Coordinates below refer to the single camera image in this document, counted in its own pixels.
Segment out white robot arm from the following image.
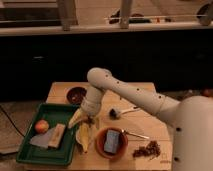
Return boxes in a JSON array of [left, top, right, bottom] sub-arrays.
[[81, 67, 213, 171]]

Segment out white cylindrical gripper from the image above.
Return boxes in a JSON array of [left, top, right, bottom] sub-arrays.
[[81, 86, 105, 117]]

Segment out wooden block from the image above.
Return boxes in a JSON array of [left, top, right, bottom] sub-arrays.
[[48, 123, 66, 148]]

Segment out dark brown bowl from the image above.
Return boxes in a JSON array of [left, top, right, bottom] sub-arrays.
[[66, 87, 87, 104]]

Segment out grey cloth piece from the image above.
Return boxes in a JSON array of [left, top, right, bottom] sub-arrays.
[[30, 128, 54, 148]]

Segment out red apple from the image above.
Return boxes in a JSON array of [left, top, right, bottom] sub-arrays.
[[34, 120, 49, 134]]

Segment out green plastic tray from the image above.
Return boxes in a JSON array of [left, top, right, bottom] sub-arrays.
[[16, 103, 79, 166]]

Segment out yellow banana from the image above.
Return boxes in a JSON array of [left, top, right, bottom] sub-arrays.
[[68, 108, 99, 153]]

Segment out bunch of dark grapes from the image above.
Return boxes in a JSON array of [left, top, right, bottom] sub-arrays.
[[132, 141, 161, 158]]

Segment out blue sponge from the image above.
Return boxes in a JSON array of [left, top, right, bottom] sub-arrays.
[[104, 130, 120, 154]]

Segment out black cable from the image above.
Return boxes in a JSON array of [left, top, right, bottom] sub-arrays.
[[0, 105, 26, 138]]

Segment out white handled brush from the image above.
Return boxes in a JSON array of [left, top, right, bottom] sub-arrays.
[[109, 106, 140, 119]]

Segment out metal spoon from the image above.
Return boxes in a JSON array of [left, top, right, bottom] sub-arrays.
[[121, 129, 150, 140]]

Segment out terracotta bowl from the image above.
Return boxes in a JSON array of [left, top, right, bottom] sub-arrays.
[[95, 127, 128, 161]]

